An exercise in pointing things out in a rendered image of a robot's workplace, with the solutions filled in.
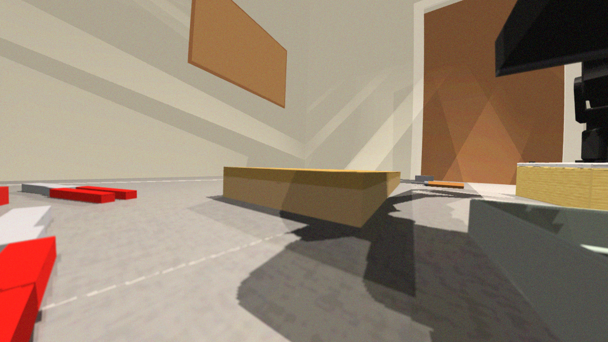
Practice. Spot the white rectangular block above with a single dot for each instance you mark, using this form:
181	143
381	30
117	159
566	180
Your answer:
424	178

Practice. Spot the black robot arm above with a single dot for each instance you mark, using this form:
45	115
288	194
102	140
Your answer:
592	86

